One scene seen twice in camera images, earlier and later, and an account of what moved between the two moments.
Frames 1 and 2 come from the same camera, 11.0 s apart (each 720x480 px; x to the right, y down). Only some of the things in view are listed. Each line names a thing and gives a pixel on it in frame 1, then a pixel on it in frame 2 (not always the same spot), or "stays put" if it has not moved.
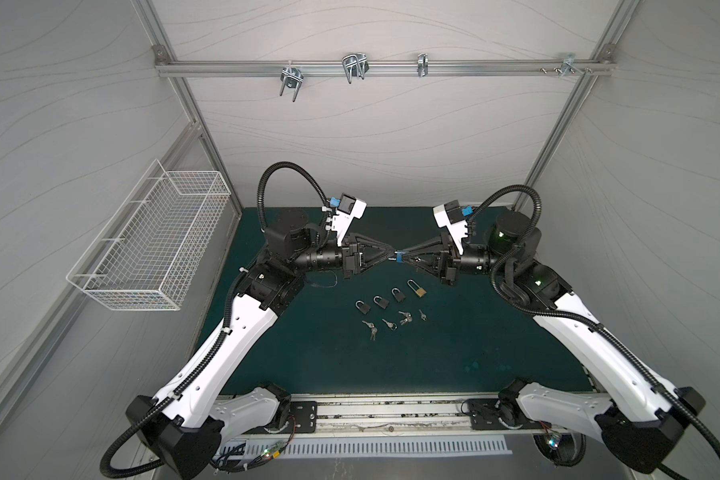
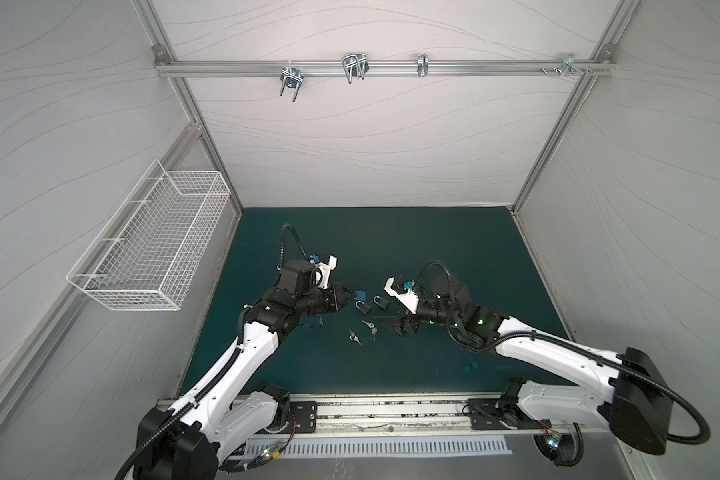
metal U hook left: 293,77 stays put
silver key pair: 373,329 stays put
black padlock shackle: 381,301 stays put
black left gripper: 351,256 to 335,303
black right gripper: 447,262 to 409,318
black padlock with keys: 362,306 stays put
